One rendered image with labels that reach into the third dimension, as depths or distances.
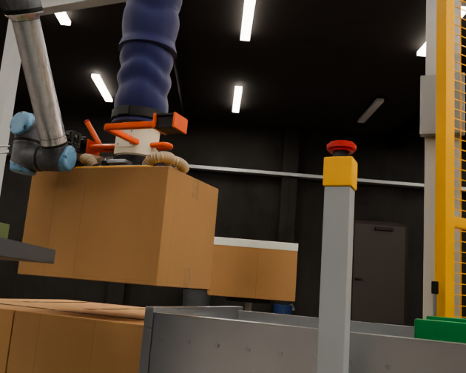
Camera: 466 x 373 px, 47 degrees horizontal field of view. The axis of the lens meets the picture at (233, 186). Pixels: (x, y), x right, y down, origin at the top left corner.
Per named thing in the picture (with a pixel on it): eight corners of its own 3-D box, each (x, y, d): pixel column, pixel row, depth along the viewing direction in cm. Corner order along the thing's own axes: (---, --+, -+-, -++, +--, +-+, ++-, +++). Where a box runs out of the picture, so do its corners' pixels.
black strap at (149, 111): (177, 131, 222) (178, 121, 222) (147, 112, 201) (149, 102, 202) (131, 133, 231) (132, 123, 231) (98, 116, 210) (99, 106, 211)
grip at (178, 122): (186, 134, 181) (188, 119, 182) (174, 126, 173) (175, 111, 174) (164, 135, 184) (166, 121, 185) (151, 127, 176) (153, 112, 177)
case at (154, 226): (210, 289, 211) (219, 189, 218) (156, 286, 175) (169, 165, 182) (86, 278, 235) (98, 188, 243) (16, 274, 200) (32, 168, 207)
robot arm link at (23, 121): (5, 136, 192) (9, 109, 194) (30, 146, 203) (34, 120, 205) (25, 135, 188) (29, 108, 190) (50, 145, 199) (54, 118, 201)
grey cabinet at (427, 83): (464, 135, 256) (464, 75, 262) (464, 132, 251) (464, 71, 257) (420, 137, 264) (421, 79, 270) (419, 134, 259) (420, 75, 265)
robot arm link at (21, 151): (30, 171, 187) (35, 136, 189) (1, 170, 190) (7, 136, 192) (46, 177, 196) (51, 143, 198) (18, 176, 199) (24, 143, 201)
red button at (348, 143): (358, 162, 130) (359, 146, 131) (353, 155, 124) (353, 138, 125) (329, 163, 133) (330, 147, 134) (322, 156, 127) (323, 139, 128)
